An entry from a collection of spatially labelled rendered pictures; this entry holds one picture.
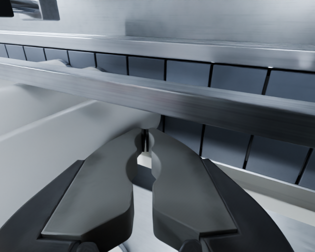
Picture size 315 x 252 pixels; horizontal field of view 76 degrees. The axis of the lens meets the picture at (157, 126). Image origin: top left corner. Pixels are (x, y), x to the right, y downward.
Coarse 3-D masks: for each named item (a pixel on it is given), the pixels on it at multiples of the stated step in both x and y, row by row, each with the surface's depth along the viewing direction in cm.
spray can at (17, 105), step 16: (0, 96) 12; (16, 96) 13; (32, 96) 14; (48, 96) 14; (64, 96) 15; (80, 96) 16; (0, 112) 12; (16, 112) 12; (32, 112) 13; (48, 112) 14; (0, 128) 12
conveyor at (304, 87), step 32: (96, 64) 20; (128, 64) 18; (160, 64) 17; (192, 64) 16; (224, 64) 18; (288, 96) 13; (160, 128) 20; (192, 128) 18; (224, 160) 18; (256, 160) 16; (288, 160) 15
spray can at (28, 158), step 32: (32, 128) 10; (64, 128) 11; (96, 128) 12; (128, 128) 14; (0, 160) 8; (32, 160) 9; (64, 160) 10; (0, 192) 8; (32, 192) 9; (0, 224) 8
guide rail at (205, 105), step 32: (0, 64) 13; (32, 64) 13; (96, 96) 10; (128, 96) 9; (160, 96) 9; (192, 96) 8; (224, 96) 8; (256, 96) 8; (224, 128) 8; (256, 128) 7; (288, 128) 7
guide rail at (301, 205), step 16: (144, 160) 17; (240, 176) 15; (256, 176) 15; (256, 192) 14; (272, 192) 14; (288, 192) 14; (304, 192) 14; (272, 208) 13; (288, 208) 13; (304, 208) 12
